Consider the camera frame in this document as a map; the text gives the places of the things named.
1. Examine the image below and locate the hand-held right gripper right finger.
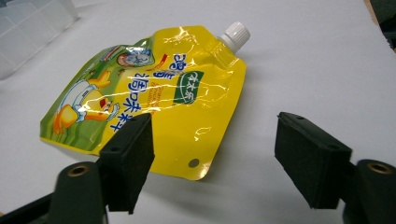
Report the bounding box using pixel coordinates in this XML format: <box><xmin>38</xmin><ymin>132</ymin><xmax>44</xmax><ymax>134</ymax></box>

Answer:
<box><xmin>274</xmin><ymin>111</ymin><xmax>396</xmax><ymax>224</ymax></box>

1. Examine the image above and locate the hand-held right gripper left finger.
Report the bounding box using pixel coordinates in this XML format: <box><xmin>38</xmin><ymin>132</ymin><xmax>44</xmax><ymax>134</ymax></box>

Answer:
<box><xmin>49</xmin><ymin>112</ymin><xmax>156</xmax><ymax>224</ymax></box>

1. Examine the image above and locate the yellow spouted seasoning pouch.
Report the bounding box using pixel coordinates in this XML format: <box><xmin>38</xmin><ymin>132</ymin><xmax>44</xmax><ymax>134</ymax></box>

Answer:
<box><xmin>39</xmin><ymin>21</ymin><xmax>251</xmax><ymax>182</ymax></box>

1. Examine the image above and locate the clear plastic storage box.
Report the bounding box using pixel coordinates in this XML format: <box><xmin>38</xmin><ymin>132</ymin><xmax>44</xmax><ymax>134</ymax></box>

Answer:
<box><xmin>0</xmin><ymin>0</ymin><xmax>79</xmax><ymax>81</ymax></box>

